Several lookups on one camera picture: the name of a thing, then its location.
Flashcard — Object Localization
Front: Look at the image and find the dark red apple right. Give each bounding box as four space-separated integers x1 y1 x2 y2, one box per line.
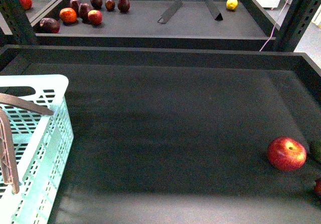
117 0 130 13

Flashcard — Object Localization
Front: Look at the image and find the dark red apple front left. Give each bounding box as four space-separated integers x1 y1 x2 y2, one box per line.
40 18 60 34

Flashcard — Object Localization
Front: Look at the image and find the far black display tray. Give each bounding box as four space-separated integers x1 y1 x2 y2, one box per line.
33 0 279 51

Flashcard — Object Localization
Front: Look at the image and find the dark red apple middle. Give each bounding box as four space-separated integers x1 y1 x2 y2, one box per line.
78 3 92 23

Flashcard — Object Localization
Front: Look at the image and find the dark red apple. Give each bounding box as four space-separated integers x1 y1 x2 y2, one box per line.
117 0 130 13
69 0 81 15
78 3 92 23
90 0 103 10
40 18 60 34

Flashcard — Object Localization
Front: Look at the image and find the red apple with yellow patch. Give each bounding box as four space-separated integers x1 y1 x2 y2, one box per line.
88 10 102 25

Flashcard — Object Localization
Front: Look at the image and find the near black display tray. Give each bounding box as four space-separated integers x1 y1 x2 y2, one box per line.
1 46 320 223

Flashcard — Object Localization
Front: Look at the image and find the dark red apple upper left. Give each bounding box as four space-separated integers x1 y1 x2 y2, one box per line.
69 0 81 15

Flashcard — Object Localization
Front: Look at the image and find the left black shelf post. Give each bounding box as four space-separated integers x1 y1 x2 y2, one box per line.
1 0 38 45

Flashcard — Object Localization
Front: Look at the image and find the orange red apple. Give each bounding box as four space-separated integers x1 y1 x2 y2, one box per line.
59 8 77 24

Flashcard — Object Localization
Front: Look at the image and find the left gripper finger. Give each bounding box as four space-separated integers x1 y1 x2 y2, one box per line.
1 93 54 116
1 109 20 194

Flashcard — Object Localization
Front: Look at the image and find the black perforated shelf post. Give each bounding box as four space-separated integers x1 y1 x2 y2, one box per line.
273 0 320 52

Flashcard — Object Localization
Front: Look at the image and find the green avocado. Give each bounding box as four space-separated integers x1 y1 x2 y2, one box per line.
309 140 320 163

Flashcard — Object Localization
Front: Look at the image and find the small dark red fruit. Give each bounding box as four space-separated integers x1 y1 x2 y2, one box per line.
105 0 115 12

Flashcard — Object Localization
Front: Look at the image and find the light blue plastic basket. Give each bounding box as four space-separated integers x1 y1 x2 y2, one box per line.
1 74 73 223

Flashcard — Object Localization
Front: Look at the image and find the yellow lemon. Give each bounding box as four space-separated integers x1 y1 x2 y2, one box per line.
226 0 238 11

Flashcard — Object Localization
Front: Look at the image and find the black triangular divider bar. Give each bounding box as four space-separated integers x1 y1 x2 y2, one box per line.
205 0 223 21

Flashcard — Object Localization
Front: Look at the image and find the pink cable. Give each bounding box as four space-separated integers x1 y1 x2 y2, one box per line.
259 0 301 52

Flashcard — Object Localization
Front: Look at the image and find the red mango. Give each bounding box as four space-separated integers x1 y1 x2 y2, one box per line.
313 178 321 198

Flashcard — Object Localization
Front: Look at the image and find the dark red apple top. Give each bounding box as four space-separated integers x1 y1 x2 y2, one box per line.
90 0 103 10

